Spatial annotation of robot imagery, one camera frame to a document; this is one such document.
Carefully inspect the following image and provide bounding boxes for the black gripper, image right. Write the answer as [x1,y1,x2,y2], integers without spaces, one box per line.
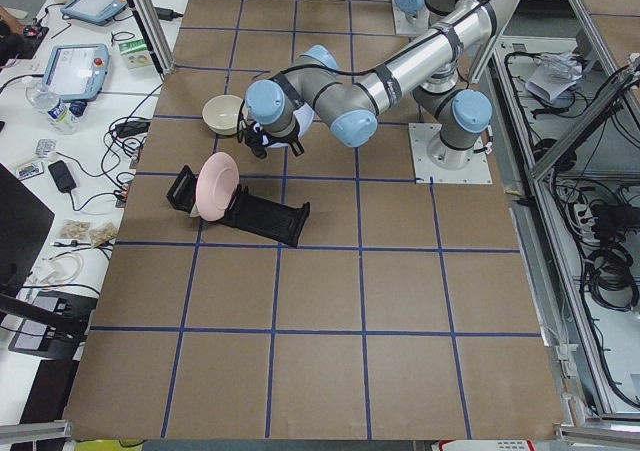
[238,120,274,159]

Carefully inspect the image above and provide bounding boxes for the light blue plate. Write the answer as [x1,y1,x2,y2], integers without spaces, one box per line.
[260,104,314,156]

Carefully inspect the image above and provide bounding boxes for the silver robot arm, image right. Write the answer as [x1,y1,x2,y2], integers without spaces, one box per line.
[237,0,519,158]

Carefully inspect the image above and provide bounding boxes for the pink plate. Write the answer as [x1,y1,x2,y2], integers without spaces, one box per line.
[195,152,240,221]

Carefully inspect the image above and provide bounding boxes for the cream ceramic bowl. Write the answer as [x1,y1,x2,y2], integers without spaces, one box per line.
[202,95,243,136]

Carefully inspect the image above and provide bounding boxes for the black dish rack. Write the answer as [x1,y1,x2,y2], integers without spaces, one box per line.
[166,165,311,247]

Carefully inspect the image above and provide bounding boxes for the black power strip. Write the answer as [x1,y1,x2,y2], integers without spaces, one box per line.
[115,119,150,139]

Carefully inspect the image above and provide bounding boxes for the green white box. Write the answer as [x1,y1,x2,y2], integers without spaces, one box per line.
[118,39,153,70]

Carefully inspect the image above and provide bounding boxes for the teach pendant near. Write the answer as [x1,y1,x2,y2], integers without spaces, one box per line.
[43,43,110,101]

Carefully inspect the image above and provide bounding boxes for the teach pendant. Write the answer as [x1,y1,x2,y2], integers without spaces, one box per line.
[43,43,110,101]
[61,0,127,25]

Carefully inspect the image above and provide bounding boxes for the clear water bottle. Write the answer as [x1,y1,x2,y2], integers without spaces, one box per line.
[25,80,77,135]

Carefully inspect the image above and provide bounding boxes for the black smartphone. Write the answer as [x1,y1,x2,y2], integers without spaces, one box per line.
[48,160,77,193]

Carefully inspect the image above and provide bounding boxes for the teach pendant far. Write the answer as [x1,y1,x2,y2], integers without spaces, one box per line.
[61,0,127,25]

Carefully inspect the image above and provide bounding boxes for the black monitor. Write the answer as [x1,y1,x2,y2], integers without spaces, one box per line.
[0,166,54,297]

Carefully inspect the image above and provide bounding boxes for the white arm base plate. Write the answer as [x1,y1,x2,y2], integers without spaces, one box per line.
[392,0,430,37]
[408,123,493,185]

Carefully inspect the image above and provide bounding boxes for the aluminium frame post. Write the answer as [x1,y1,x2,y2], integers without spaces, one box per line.
[127,0,175,76]

